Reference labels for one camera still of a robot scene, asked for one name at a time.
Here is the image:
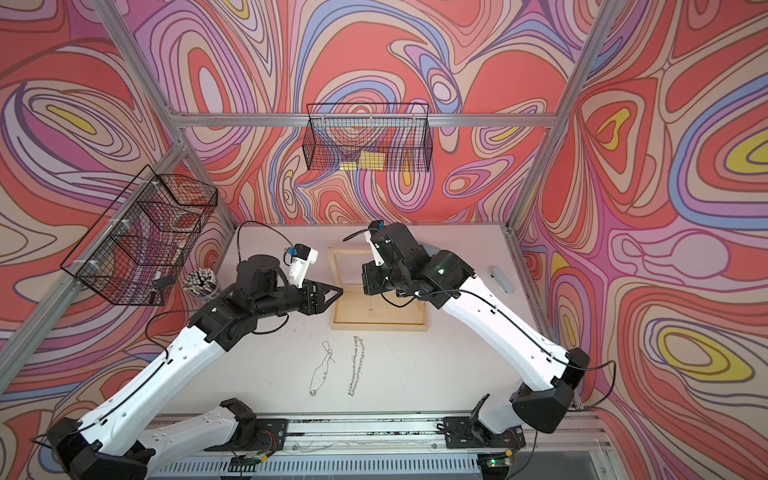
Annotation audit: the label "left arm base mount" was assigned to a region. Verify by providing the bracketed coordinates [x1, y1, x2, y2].
[206, 398, 288, 456]

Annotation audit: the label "silver ball chain necklace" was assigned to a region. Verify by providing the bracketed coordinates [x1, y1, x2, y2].
[308, 340, 336, 398]

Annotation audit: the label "black wire basket left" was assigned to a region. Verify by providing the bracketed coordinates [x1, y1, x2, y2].
[60, 166, 219, 306]

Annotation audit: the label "aluminium rail with vents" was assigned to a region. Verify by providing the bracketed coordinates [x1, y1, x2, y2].
[148, 412, 627, 479]

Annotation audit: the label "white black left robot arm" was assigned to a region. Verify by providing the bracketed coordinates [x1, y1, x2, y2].
[46, 254, 343, 479]

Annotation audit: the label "wooden jewelry display stand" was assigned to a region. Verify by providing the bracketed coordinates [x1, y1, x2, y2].
[328, 247, 428, 332]

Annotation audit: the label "black wire basket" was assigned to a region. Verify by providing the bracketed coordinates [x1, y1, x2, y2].
[302, 101, 433, 173]
[60, 166, 219, 306]

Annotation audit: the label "chunky silver chain necklace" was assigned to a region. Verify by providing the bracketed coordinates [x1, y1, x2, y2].
[347, 335, 366, 398]

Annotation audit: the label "small grey stapler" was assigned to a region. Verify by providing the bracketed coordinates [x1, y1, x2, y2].
[489, 266, 515, 295]

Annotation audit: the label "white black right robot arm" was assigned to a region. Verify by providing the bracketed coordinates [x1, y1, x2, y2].
[362, 220, 590, 435]

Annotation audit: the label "yellow sticky notes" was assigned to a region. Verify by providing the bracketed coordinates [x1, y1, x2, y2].
[338, 151, 387, 171]

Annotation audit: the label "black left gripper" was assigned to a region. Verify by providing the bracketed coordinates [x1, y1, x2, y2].
[252, 277, 344, 322]

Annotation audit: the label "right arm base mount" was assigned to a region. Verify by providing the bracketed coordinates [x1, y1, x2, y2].
[436, 394, 526, 453]

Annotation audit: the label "black wire basket back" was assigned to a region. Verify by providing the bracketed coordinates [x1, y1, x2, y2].
[302, 101, 433, 173]

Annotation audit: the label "cup of pencils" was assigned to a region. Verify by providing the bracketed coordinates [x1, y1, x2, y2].
[182, 268, 219, 299]

